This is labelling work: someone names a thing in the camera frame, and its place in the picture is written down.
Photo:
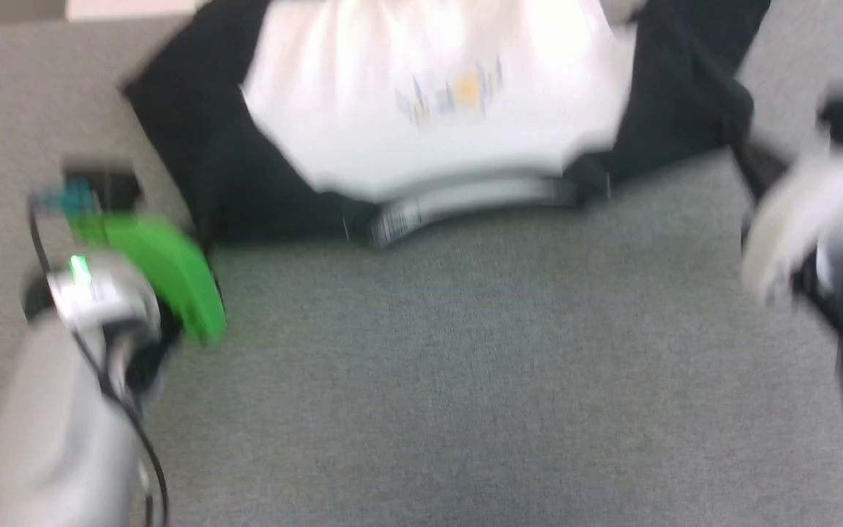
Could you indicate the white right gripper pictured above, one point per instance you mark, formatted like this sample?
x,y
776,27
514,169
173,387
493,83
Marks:
x,y
795,219

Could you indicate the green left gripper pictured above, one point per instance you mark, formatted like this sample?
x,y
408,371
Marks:
x,y
173,278

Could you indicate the white shirt with black sleeves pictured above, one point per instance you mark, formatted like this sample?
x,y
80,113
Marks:
x,y
429,110

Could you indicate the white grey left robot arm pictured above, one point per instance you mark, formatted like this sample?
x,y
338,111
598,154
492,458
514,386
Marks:
x,y
55,424

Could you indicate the white box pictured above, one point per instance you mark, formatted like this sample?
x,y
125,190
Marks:
x,y
129,7

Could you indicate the grey fabric sofa surface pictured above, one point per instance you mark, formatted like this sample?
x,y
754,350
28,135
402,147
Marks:
x,y
465,380

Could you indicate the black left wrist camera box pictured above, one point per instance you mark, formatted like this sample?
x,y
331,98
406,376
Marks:
x,y
118,192

